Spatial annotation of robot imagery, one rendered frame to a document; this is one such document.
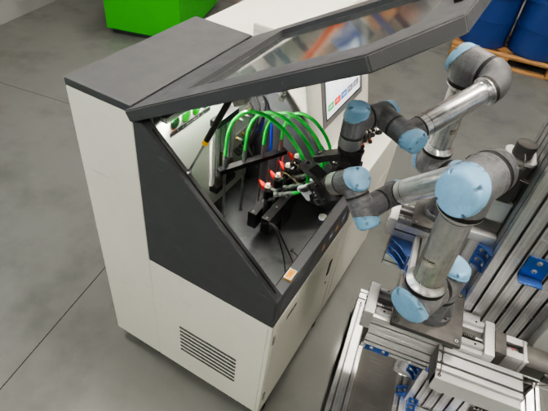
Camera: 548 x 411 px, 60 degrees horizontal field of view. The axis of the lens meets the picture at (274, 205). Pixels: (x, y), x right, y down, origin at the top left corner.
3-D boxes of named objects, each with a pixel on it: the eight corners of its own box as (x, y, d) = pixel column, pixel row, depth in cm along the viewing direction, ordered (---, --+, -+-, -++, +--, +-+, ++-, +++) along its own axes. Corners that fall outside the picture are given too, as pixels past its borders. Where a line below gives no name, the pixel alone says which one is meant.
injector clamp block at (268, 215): (266, 246, 196) (269, 221, 185) (245, 236, 199) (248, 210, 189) (302, 202, 219) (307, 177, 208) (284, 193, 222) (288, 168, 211)
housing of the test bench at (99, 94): (161, 360, 243) (130, 105, 142) (119, 333, 252) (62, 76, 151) (289, 209, 337) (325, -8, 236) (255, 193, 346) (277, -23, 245)
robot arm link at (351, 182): (357, 197, 135) (346, 170, 135) (337, 201, 145) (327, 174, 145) (377, 187, 139) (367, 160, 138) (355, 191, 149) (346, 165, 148)
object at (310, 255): (277, 320, 174) (282, 294, 164) (267, 315, 176) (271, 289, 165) (344, 224, 216) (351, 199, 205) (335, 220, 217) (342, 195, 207)
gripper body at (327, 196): (315, 205, 161) (333, 203, 150) (302, 184, 159) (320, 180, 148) (330, 194, 164) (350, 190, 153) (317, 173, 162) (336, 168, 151)
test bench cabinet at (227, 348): (256, 421, 225) (271, 329, 172) (160, 360, 243) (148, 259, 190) (319, 316, 272) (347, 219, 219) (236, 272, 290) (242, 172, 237)
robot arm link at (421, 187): (526, 130, 113) (385, 175, 155) (502, 143, 108) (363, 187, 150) (544, 174, 114) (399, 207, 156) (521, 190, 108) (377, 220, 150)
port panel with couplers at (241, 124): (238, 152, 205) (242, 88, 184) (232, 149, 206) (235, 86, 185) (254, 139, 214) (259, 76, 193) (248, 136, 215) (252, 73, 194)
